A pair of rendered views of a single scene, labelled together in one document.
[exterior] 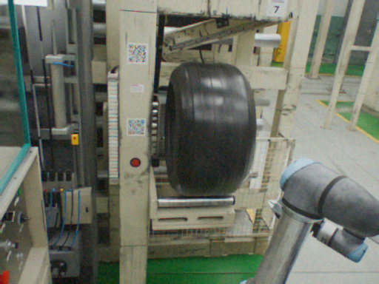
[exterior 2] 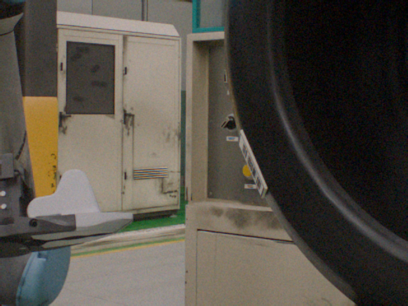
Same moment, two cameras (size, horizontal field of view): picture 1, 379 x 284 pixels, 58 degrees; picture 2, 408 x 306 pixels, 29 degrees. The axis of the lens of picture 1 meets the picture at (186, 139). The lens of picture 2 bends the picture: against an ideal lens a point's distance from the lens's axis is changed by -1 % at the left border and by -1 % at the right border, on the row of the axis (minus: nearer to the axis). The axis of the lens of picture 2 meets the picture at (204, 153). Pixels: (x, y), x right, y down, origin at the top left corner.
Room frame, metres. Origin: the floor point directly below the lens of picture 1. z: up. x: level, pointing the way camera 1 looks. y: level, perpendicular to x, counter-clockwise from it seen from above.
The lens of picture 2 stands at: (1.74, -0.76, 1.10)
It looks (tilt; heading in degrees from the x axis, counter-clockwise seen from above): 3 degrees down; 139
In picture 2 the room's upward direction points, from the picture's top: 1 degrees clockwise
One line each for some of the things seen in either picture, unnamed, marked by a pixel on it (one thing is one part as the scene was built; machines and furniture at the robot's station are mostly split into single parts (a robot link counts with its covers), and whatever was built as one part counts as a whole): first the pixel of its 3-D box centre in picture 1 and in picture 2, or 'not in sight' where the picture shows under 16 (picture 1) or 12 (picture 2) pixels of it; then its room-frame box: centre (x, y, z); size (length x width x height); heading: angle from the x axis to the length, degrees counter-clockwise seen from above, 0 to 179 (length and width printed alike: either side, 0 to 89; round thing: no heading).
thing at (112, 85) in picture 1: (114, 130); not in sight; (1.29, 0.29, 1.19); 0.05 x 0.04 x 0.48; 11
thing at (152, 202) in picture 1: (151, 184); not in sight; (1.37, 0.14, 0.90); 0.40 x 0.03 x 0.10; 11
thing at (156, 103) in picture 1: (140, 124); not in sight; (1.74, 0.26, 1.05); 0.20 x 0.15 x 0.30; 101
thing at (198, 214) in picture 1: (192, 213); not in sight; (1.27, -0.06, 0.83); 0.36 x 0.09 x 0.06; 101
